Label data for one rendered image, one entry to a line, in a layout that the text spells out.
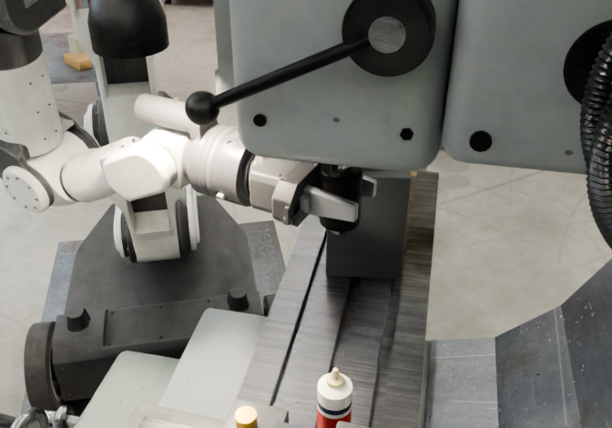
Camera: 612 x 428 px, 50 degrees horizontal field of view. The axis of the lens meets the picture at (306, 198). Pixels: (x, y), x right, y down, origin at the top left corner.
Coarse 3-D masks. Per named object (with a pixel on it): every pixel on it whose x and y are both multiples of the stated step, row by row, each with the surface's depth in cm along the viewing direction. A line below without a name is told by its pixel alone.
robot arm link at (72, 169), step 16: (64, 144) 95; (80, 144) 96; (32, 160) 91; (48, 160) 92; (64, 160) 94; (80, 160) 89; (96, 160) 87; (48, 176) 92; (64, 176) 91; (80, 176) 89; (96, 176) 87; (64, 192) 93; (80, 192) 90; (96, 192) 90; (112, 192) 90
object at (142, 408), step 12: (144, 408) 73; (156, 408) 73; (168, 408) 73; (132, 420) 72; (144, 420) 72; (156, 420) 72; (168, 420) 72; (180, 420) 72; (192, 420) 72; (204, 420) 72; (216, 420) 72
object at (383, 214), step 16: (368, 176) 94; (384, 176) 93; (400, 176) 93; (384, 192) 95; (400, 192) 94; (368, 208) 96; (384, 208) 96; (400, 208) 96; (368, 224) 98; (384, 224) 98; (400, 224) 97; (336, 240) 100; (352, 240) 100; (368, 240) 99; (384, 240) 99; (400, 240) 99; (336, 256) 101; (352, 256) 101; (368, 256) 101; (384, 256) 101; (400, 256) 101; (336, 272) 103; (352, 272) 103; (368, 272) 103; (384, 272) 102; (400, 272) 102
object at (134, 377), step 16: (128, 352) 117; (112, 368) 114; (128, 368) 114; (144, 368) 114; (160, 368) 114; (112, 384) 111; (128, 384) 111; (144, 384) 111; (160, 384) 111; (96, 400) 108; (112, 400) 108; (128, 400) 108; (144, 400) 108; (80, 416) 106; (96, 416) 105; (112, 416) 105; (128, 416) 105
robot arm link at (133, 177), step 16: (112, 144) 86; (128, 144) 86; (144, 144) 76; (112, 160) 79; (128, 160) 77; (144, 160) 76; (160, 160) 76; (112, 176) 81; (128, 176) 79; (144, 176) 78; (160, 176) 76; (176, 176) 78; (128, 192) 81; (144, 192) 80; (160, 192) 79
